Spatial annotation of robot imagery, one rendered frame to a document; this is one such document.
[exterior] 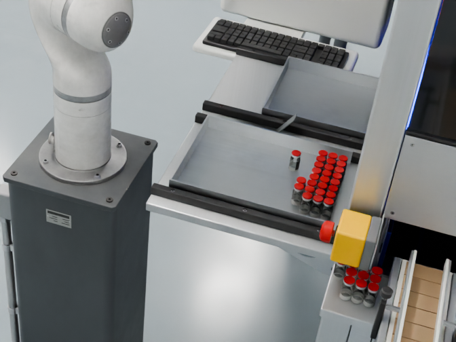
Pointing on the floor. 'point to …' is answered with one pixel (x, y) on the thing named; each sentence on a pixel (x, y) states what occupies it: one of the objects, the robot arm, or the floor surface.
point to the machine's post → (388, 120)
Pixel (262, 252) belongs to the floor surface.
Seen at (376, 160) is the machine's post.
